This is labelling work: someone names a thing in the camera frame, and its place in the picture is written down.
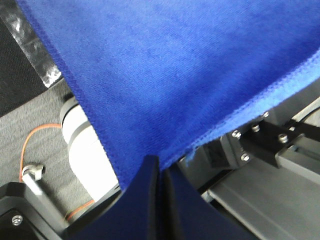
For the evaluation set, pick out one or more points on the clear tape strip left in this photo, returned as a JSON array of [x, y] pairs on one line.
[[30, 44]]

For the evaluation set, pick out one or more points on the black table cloth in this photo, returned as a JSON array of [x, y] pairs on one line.
[[19, 82]]

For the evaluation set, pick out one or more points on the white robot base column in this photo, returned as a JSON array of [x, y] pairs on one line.
[[87, 157]]

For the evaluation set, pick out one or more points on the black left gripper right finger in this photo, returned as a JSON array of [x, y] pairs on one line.
[[186, 216]]

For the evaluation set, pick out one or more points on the blue microfiber towel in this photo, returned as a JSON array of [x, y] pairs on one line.
[[162, 77]]

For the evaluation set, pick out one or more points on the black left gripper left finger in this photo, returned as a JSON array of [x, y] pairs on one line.
[[129, 215]]

